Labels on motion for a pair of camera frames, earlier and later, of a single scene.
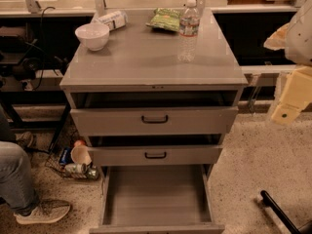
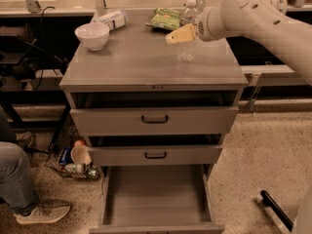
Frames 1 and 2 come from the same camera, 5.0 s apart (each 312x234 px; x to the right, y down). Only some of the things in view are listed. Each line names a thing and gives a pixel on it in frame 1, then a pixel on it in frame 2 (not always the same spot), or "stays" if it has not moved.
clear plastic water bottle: (189, 24) stays
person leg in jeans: (17, 181) stays
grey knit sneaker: (48, 211) stays
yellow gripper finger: (296, 95) to (210, 27)
